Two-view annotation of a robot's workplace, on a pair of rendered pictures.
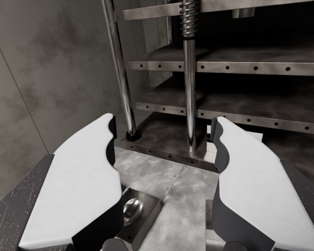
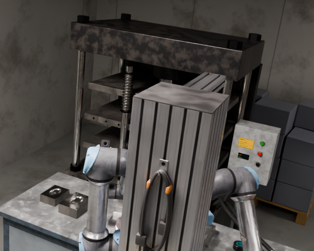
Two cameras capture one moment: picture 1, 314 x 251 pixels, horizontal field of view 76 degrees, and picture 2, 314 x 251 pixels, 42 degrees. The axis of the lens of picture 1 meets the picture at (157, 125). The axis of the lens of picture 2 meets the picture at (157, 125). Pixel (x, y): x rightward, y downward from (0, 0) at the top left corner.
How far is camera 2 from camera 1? 2.21 m
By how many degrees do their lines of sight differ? 14
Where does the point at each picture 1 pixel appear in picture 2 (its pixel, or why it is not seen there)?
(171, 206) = not seen: hidden behind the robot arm
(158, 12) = (110, 90)
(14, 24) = not seen: outside the picture
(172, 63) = (114, 122)
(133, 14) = (94, 86)
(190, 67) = (123, 127)
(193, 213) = (110, 209)
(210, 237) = (115, 210)
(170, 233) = not seen: hidden behind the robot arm
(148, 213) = (86, 202)
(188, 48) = (124, 116)
